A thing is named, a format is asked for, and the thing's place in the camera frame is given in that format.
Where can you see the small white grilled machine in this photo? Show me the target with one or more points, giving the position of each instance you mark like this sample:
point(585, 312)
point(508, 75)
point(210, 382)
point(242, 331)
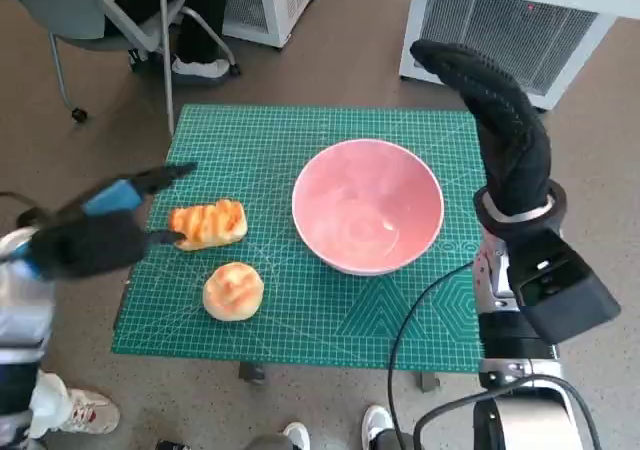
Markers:
point(270, 0)

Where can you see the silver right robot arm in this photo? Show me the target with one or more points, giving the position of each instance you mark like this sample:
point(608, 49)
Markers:
point(520, 410)

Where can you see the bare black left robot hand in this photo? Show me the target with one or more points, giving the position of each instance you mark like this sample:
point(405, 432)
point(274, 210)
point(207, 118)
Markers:
point(90, 242)

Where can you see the long striped toy bread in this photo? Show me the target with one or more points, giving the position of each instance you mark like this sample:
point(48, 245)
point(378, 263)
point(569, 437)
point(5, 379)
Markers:
point(210, 222)

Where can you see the round toy bread bun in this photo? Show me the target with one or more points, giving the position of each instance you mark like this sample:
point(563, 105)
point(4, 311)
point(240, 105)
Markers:
point(232, 290)

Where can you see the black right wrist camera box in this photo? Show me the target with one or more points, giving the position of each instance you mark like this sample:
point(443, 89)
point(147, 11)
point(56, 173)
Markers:
point(565, 290)

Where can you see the seated person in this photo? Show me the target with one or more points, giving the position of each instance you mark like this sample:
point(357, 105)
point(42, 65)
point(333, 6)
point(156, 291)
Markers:
point(200, 25)

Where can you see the person with plain white shoes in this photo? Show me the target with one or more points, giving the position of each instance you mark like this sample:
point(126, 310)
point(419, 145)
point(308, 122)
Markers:
point(377, 422)

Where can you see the green cutting mat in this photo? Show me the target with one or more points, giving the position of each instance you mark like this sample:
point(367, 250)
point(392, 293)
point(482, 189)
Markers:
point(310, 320)

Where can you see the pink bowl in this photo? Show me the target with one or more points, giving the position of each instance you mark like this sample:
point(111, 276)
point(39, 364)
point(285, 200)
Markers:
point(367, 210)

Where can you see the metal table foot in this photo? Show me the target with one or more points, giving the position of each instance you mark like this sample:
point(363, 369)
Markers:
point(252, 372)
point(429, 381)

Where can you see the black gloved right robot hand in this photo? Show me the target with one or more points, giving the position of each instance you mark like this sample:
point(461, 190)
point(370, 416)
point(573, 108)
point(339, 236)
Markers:
point(510, 140)

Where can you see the large white grilled machine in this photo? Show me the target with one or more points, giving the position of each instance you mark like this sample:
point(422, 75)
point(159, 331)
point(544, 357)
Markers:
point(505, 25)

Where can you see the grey office chair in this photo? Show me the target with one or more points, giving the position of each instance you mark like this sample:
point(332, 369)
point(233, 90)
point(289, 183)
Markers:
point(60, 5)

